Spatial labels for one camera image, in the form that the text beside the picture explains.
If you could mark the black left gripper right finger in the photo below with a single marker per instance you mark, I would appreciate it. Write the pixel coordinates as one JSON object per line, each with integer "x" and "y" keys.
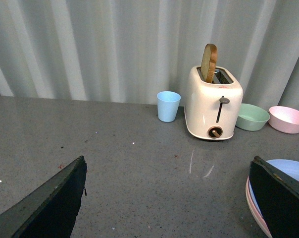
{"x": 277, "y": 196}

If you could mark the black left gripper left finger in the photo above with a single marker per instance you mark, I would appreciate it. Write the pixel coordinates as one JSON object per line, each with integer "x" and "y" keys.
{"x": 49, "y": 211}

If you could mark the pink plate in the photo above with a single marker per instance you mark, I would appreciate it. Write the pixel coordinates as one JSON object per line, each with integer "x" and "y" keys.
{"x": 255, "y": 213}

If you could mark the blue plate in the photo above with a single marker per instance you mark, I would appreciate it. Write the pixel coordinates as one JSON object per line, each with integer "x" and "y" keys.
{"x": 289, "y": 167}

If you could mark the pink bowl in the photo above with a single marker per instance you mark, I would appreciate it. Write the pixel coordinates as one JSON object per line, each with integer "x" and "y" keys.
{"x": 284, "y": 119}

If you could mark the green bowl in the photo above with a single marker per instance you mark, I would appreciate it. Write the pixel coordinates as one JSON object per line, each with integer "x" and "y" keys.
{"x": 251, "y": 117}

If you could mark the cream white toaster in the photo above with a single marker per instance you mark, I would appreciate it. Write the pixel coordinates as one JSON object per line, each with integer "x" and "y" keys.
{"x": 211, "y": 109}

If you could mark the light blue cup left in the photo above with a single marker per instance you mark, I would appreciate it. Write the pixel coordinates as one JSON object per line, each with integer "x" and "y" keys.
{"x": 167, "y": 105}

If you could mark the brown bread slice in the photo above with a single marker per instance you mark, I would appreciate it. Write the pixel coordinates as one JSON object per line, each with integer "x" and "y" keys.
{"x": 208, "y": 63}

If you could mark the grey pleated curtain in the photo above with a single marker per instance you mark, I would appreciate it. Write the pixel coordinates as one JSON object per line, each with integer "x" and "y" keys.
{"x": 129, "y": 50}

